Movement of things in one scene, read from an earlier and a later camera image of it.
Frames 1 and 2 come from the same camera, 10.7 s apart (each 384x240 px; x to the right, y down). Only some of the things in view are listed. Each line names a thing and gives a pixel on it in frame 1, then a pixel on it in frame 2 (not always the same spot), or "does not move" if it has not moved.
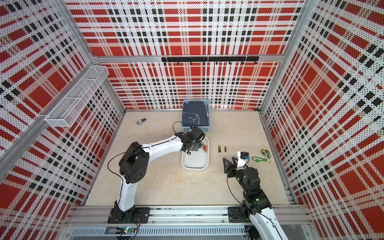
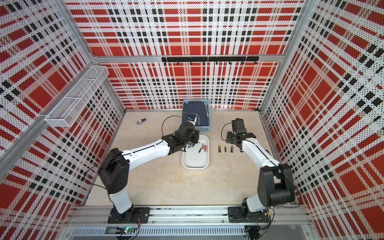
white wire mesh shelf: (77, 95) does not move
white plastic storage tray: (197, 160) does not move
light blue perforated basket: (185, 129) does not move
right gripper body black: (234, 172) to (230, 137)
